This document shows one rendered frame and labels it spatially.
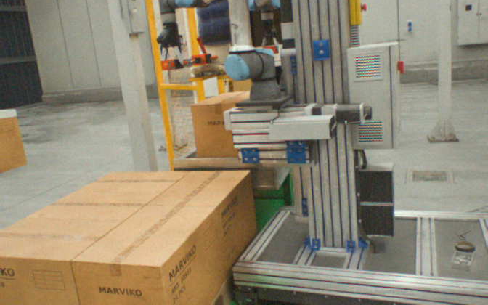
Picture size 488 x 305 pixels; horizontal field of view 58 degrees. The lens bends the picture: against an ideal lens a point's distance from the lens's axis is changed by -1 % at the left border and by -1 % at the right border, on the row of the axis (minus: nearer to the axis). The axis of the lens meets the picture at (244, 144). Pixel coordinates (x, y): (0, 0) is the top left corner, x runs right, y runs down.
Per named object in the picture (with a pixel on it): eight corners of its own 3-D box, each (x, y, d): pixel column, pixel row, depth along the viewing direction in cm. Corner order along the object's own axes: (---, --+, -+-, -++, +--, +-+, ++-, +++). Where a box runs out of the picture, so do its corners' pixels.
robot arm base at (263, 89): (285, 95, 215) (283, 74, 212) (276, 99, 201) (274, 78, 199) (255, 96, 220) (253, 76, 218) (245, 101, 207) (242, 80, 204)
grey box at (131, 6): (139, 33, 371) (133, -4, 364) (144, 33, 369) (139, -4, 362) (126, 34, 352) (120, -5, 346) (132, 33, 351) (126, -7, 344)
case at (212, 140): (229, 143, 350) (224, 92, 342) (278, 141, 337) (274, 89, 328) (197, 165, 295) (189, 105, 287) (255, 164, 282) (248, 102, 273)
